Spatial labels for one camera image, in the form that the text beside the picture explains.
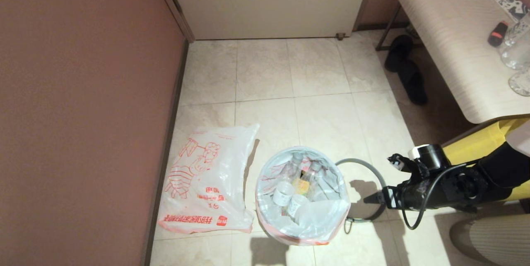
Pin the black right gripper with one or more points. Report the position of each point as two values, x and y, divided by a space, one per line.
439 191

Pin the white plastic bag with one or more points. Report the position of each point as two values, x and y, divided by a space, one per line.
269 216

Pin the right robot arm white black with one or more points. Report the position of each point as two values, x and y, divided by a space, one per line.
509 171

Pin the yellow bag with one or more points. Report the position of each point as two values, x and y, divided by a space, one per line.
476 146

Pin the flat red printed plastic bag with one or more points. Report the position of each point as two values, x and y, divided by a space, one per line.
198 183

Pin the clear bottle yellow label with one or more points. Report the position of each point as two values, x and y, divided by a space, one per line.
301 185

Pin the black slipper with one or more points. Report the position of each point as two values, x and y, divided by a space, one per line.
414 86
398 53

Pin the clear bottle white blue label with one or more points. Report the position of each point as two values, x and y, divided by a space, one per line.
283 193

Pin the grey ribbed round object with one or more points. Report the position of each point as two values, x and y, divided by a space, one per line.
492 241

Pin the dark metal table leg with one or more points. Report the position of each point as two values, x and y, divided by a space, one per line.
387 29

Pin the small brass door stopper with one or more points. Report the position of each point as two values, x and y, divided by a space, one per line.
340 36

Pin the beige wood grain table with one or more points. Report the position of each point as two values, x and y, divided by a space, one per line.
451 38

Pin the small clear glass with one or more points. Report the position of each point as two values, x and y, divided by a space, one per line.
521 82

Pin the black red small device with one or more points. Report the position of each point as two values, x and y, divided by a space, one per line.
497 34

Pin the large clear glass jar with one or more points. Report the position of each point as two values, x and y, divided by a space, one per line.
516 49

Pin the blue white booklet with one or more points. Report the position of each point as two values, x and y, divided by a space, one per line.
507 1

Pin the white door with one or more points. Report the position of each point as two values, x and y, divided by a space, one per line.
269 1

